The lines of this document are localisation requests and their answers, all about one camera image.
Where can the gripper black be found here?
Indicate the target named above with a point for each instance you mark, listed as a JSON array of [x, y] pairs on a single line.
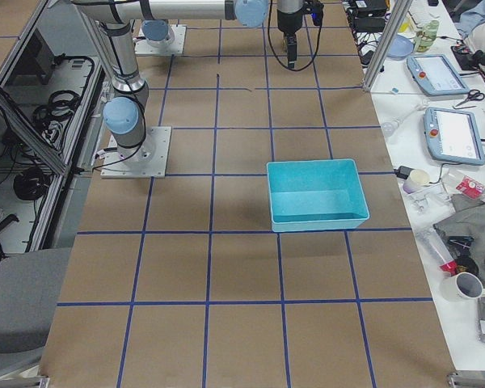
[[289, 21]]

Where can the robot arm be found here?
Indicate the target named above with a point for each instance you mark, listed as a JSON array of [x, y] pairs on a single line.
[[157, 32], [125, 114]]

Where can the blue plate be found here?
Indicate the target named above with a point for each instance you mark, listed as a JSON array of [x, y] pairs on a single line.
[[400, 48]]

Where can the upper teach pendant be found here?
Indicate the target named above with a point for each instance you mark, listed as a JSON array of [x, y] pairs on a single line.
[[435, 75]]

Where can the teach pendant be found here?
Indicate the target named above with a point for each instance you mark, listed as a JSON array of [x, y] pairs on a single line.
[[435, 75], [453, 136]]

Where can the teal plastic bin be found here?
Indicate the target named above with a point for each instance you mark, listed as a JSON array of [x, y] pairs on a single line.
[[315, 195]]

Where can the paper cup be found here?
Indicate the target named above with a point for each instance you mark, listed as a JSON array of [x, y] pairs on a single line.
[[416, 181]]

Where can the lower teach pendant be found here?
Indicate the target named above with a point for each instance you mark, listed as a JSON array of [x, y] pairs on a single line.
[[453, 136]]

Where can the scissors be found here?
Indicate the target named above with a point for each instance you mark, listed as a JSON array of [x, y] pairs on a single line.
[[472, 95]]

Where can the white mug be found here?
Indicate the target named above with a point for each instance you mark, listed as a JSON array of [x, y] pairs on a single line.
[[461, 287]]

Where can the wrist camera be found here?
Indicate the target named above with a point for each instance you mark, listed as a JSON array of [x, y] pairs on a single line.
[[314, 8]]

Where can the aluminium frame post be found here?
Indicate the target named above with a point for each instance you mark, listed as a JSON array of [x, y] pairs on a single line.
[[390, 31]]

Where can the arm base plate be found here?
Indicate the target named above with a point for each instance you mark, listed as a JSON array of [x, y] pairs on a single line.
[[149, 161], [150, 44]]

